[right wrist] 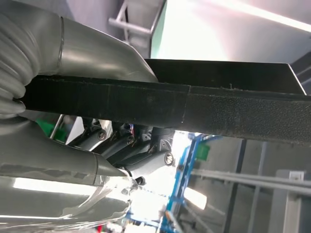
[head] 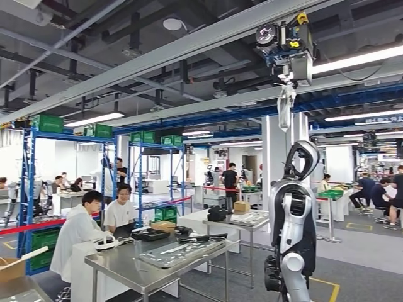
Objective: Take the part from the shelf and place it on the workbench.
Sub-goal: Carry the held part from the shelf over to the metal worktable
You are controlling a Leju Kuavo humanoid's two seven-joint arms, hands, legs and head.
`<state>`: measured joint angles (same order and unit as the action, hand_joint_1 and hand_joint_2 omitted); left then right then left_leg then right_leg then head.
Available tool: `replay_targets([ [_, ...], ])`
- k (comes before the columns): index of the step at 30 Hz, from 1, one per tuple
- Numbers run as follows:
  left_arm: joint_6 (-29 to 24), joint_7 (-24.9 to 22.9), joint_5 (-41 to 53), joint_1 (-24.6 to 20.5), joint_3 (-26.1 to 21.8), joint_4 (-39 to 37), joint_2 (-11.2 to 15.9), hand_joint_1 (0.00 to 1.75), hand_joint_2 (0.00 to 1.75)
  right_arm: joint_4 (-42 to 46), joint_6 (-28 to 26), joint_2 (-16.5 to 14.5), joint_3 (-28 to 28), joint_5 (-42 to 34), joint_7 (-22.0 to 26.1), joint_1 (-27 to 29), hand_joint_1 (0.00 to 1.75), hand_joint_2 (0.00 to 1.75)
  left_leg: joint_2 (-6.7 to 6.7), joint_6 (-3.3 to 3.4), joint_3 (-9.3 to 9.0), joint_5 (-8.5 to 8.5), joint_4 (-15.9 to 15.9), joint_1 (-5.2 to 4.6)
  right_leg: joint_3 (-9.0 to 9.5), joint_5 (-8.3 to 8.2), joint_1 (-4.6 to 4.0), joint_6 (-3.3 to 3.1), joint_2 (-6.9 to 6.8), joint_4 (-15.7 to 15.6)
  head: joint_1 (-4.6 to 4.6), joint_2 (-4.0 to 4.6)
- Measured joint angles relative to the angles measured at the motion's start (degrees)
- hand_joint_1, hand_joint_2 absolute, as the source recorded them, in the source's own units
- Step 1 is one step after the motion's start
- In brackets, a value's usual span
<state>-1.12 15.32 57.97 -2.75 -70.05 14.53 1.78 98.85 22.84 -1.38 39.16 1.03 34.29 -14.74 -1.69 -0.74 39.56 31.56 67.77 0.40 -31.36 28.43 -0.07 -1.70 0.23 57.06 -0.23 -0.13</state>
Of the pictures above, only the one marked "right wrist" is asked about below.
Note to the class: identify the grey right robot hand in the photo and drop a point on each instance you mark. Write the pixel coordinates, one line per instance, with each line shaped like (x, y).
(96, 54)

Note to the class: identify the grey steel beam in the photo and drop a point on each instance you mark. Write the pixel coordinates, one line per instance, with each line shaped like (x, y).
(255, 181)

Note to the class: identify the long ceiling light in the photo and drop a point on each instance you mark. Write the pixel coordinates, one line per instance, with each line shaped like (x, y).
(195, 198)

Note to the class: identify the blue metal shelf rack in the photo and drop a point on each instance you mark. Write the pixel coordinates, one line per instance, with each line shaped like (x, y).
(184, 170)

